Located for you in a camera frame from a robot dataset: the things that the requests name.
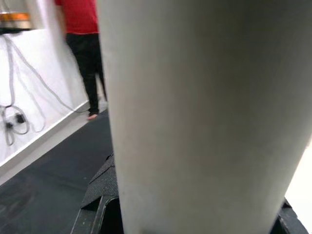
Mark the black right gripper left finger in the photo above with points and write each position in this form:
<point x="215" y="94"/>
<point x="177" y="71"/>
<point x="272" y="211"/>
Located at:
<point x="102" y="195"/>

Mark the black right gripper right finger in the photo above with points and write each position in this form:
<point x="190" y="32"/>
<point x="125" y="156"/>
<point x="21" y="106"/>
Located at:
<point x="287" y="219"/>

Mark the white plastic table leg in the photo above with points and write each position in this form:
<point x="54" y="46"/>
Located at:
<point x="207" y="109"/>

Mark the black tablecloth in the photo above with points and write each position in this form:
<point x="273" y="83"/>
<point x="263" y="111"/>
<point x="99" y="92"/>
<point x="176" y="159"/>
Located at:
<point x="48" y="182"/>

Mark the black power adapter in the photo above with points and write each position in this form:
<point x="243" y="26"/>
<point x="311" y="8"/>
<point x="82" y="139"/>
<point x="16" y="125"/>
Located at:
<point x="19" y="118"/>

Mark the person in red shirt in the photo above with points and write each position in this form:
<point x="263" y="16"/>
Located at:
<point x="83" y="48"/>

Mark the black shelf device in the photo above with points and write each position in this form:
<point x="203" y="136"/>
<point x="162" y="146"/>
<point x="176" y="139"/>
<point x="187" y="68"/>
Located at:
<point x="14" y="31"/>

